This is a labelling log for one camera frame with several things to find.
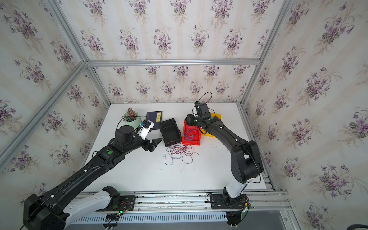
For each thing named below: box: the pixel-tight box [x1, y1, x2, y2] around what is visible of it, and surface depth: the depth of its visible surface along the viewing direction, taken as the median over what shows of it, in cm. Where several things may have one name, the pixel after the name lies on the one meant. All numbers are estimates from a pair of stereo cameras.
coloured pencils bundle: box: [121, 107, 139, 122], surface depth 96 cm
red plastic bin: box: [182, 118, 202, 146], surface depth 95 cm
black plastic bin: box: [158, 117, 183, 148], surface depth 100 cm
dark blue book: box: [145, 110, 163, 130], surface depth 113 cm
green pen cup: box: [123, 110, 142, 129], surface depth 95 cm
